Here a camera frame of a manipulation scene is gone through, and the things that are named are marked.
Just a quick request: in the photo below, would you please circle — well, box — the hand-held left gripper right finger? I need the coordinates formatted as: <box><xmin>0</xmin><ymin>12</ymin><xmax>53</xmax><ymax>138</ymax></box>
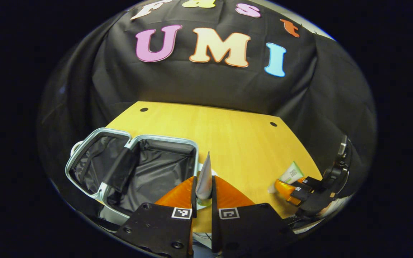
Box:
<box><xmin>212</xmin><ymin>176</ymin><xmax>296</xmax><ymax>258</ymax></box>

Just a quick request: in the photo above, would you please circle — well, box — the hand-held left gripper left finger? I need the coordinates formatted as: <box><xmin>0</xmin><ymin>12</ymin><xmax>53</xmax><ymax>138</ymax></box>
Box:
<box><xmin>115</xmin><ymin>176</ymin><xmax>197</xmax><ymax>258</ymax></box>

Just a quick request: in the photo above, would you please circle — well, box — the white green skin care tube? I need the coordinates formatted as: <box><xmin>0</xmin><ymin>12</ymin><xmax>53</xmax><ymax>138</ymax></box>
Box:
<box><xmin>267</xmin><ymin>161</ymin><xmax>304</xmax><ymax>194</ymax></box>

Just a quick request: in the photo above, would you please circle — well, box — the light blue suitcase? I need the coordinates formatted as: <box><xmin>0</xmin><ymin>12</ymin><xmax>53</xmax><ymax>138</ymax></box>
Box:
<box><xmin>65</xmin><ymin>128</ymin><xmax>201</xmax><ymax>224</ymax></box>

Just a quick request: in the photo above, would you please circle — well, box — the silver skin care tube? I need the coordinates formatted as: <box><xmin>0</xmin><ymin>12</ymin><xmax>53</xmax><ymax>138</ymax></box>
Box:
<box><xmin>195</xmin><ymin>151</ymin><xmax>213</xmax><ymax>207</ymax></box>

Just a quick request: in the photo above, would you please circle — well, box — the black backdrop cloth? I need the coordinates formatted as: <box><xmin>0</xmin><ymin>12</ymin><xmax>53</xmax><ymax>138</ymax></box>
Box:
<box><xmin>38</xmin><ymin>0</ymin><xmax>377</xmax><ymax>201</ymax></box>

